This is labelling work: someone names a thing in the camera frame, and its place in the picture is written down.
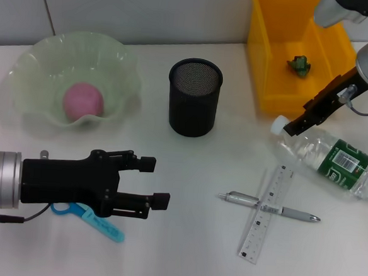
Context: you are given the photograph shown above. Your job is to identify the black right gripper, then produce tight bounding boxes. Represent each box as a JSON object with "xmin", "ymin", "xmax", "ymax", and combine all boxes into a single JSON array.
[{"xmin": 282, "ymin": 60, "xmax": 368, "ymax": 142}]

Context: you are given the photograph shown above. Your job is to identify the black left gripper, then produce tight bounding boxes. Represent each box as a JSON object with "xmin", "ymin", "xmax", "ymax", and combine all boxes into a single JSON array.
[{"xmin": 18, "ymin": 141, "xmax": 175, "ymax": 223}]

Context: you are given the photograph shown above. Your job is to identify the clear plastic water bottle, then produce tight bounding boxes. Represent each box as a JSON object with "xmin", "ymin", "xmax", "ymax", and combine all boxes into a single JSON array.
[{"xmin": 265, "ymin": 115, "xmax": 368, "ymax": 202}]

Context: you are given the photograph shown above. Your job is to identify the small green toy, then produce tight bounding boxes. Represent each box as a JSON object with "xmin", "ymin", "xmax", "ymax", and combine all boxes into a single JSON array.
[{"xmin": 285, "ymin": 54, "xmax": 314, "ymax": 80}]

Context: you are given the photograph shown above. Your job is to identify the pink peach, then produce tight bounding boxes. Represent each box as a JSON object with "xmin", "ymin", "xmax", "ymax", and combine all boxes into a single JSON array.
[{"xmin": 61, "ymin": 81, "xmax": 107, "ymax": 123}]

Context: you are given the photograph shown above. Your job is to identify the blue capped scissors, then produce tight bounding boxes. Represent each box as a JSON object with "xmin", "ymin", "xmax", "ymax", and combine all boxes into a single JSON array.
[{"xmin": 49, "ymin": 200, "xmax": 127, "ymax": 244}]

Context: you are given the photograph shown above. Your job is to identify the grey ballpoint pen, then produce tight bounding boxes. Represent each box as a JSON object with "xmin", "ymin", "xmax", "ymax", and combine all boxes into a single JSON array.
[{"xmin": 216, "ymin": 190, "xmax": 323, "ymax": 224}]

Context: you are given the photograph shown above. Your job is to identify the black mesh pen holder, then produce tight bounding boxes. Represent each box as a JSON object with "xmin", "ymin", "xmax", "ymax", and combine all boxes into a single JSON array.
[{"xmin": 164, "ymin": 56, "xmax": 225, "ymax": 140}]

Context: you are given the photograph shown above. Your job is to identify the transparent plastic ruler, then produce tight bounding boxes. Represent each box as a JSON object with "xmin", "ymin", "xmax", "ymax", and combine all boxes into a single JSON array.
[{"xmin": 236, "ymin": 162, "xmax": 296, "ymax": 267}]

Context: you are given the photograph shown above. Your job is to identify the pale green glass fruit plate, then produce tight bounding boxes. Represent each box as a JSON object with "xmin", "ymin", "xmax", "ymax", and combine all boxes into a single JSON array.
[{"xmin": 4, "ymin": 26, "xmax": 147, "ymax": 135}]

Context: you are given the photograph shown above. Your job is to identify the yellow plastic bin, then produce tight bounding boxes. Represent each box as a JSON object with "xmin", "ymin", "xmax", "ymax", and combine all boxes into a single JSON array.
[{"xmin": 242, "ymin": 0, "xmax": 361, "ymax": 121}]

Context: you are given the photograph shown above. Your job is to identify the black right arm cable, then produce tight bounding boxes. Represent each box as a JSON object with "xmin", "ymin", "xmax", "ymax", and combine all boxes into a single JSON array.
[{"xmin": 336, "ymin": 84, "xmax": 368, "ymax": 117}]

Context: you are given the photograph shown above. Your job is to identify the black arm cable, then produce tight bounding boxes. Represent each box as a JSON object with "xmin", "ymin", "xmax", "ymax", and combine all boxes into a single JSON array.
[
  {"xmin": 0, "ymin": 200, "xmax": 53, "ymax": 233},
  {"xmin": 336, "ymin": 84, "xmax": 368, "ymax": 117}
]

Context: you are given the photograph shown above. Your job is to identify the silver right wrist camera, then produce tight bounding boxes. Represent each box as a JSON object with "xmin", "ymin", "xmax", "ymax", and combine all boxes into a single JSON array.
[{"xmin": 312, "ymin": 0, "xmax": 368, "ymax": 32}]

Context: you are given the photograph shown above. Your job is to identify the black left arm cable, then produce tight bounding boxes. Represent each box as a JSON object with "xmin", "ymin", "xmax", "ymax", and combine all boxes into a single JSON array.
[{"xmin": 0, "ymin": 200, "xmax": 53, "ymax": 233}]

